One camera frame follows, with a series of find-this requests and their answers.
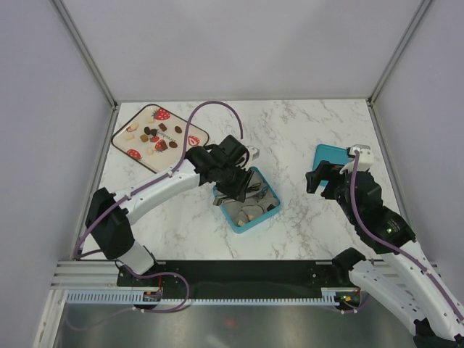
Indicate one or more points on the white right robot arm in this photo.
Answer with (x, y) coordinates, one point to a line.
(432, 315)

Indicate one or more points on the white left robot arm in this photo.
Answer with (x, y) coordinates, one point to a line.
(111, 215)

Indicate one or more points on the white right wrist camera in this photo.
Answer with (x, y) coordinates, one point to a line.
(364, 156)

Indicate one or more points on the metal tongs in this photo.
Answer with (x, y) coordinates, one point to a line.
(253, 191)

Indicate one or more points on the strawberry print tray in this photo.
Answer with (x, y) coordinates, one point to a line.
(154, 137)

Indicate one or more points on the teal chocolate box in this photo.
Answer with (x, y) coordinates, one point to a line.
(252, 206)

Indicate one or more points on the teal box lid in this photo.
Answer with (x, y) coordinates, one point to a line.
(332, 154)

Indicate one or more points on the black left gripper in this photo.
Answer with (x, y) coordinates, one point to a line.
(238, 192)

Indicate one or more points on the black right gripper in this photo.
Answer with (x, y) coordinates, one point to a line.
(325, 171)

